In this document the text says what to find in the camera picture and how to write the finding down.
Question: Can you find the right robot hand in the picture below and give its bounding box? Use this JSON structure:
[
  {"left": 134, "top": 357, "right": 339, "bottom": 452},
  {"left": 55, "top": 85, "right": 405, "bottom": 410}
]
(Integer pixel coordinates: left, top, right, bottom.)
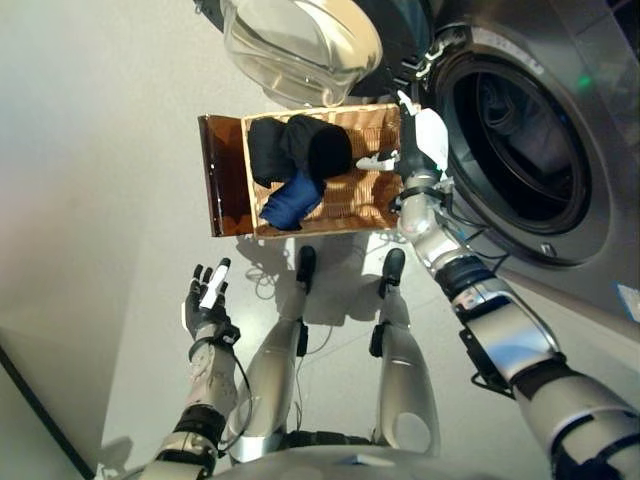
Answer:
[{"left": 354, "top": 89, "right": 450, "bottom": 181}]

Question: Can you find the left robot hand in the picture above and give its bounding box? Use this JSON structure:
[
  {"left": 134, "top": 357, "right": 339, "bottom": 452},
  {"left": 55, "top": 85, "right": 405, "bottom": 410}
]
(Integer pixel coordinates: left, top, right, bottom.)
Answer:
[{"left": 180, "top": 257, "right": 236, "bottom": 346}]

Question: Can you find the blue garment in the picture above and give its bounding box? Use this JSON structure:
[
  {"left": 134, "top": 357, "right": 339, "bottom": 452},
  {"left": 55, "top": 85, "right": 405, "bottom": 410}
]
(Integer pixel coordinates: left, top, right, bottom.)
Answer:
[{"left": 258, "top": 168, "right": 327, "bottom": 232}]

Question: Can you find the silver front-load washing machine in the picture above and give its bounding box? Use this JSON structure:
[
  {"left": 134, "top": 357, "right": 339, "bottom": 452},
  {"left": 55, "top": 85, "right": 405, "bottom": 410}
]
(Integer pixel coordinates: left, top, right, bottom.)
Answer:
[{"left": 399, "top": 0, "right": 640, "bottom": 324}]

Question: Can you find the left robot leg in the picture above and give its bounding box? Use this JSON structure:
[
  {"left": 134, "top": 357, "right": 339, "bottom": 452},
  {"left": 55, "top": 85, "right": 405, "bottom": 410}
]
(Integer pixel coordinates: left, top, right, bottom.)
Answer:
[{"left": 229, "top": 245, "right": 317, "bottom": 464}]

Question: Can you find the robot leg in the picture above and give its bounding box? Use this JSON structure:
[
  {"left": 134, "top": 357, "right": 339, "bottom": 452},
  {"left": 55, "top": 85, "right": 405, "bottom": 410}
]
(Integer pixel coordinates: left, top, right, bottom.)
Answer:
[
  {"left": 229, "top": 245, "right": 317, "bottom": 464},
  {"left": 369, "top": 247, "right": 442, "bottom": 457}
]

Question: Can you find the wicker laundry basket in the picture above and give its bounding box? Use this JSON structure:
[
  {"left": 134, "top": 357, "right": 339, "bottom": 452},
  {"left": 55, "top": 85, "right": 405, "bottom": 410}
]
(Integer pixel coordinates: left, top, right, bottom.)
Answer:
[{"left": 241, "top": 102, "right": 407, "bottom": 240}]

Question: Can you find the brown translucent basket lid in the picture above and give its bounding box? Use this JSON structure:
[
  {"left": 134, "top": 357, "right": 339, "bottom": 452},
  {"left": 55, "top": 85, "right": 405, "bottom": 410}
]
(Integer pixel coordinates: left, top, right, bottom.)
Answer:
[{"left": 197, "top": 113, "right": 256, "bottom": 239}]

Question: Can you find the round glass washer door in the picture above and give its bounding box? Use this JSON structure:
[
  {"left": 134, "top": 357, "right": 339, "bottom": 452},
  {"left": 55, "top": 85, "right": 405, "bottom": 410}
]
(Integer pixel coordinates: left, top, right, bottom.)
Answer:
[{"left": 192, "top": 0, "right": 436, "bottom": 109}]

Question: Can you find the black baseboard strip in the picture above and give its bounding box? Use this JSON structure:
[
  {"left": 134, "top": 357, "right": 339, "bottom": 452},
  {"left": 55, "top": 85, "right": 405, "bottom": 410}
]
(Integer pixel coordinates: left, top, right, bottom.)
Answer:
[{"left": 0, "top": 344, "right": 97, "bottom": 480}]

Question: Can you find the right robot leg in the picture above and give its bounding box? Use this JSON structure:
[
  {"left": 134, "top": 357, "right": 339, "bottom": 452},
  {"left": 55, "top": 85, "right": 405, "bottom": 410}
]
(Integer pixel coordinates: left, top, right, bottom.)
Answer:
[{"left": 369, "top": 247, "right": 442, "bottom": 457}]

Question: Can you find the silver robot torso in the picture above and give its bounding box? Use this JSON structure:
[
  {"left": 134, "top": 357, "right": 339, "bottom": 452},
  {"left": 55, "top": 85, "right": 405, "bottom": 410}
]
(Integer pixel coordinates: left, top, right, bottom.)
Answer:
[{"left": 214, "top": 429, "right": 551, "bottom": 480}]

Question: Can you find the blue white rectangular info sticker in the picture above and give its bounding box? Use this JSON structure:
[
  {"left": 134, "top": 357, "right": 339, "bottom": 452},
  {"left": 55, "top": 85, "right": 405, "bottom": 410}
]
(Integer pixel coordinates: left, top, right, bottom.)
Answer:
[{"left": 615, "top": 282, "right": 640, "bottom": 315}]

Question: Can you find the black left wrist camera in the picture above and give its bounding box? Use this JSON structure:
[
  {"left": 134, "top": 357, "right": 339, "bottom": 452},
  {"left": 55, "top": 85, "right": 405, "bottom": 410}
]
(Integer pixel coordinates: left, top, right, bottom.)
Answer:
[{"left": 214, "top": 324, "right": 242, "bottom": 346}]

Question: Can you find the white floor cable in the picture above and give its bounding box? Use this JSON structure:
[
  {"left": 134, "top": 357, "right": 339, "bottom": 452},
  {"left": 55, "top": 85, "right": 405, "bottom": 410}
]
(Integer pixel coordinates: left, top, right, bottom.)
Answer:
[{"left": 246, "top": 264, "right": 277, "bottom": 302}]

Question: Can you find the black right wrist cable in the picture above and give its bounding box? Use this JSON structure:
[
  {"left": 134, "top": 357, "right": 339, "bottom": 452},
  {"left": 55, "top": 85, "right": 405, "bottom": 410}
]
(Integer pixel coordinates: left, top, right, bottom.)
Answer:
[{"left": 438, "top": 192, "right": 511, "bottom": 262}]

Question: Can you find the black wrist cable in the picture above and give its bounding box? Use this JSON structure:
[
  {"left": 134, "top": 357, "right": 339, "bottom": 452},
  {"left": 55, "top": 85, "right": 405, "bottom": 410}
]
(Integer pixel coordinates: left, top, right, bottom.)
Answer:
[
  {"left": 438, "top": 192, "right": 511, "bottom": 262},
  {"left": 218, "top": 344, "right": 254, "bottom": 451}
]

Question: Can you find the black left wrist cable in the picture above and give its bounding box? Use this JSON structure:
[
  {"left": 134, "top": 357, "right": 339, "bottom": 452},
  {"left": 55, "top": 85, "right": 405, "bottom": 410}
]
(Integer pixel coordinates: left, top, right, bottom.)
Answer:
[{"left": 218, "top": 344, "right": 254, "bottom": 451}]

